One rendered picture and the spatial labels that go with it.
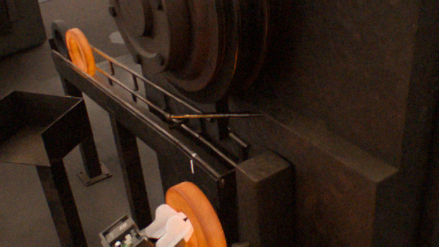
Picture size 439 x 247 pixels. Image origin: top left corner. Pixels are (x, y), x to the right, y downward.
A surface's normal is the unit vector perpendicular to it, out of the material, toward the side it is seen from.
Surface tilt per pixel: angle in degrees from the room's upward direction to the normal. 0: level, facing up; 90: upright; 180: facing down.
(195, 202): 21
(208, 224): 49
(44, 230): 0
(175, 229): 90
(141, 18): 90
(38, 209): 0
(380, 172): 0
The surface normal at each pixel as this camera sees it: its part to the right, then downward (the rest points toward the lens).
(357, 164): -0.09, -0.85
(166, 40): -0.83, 0.35
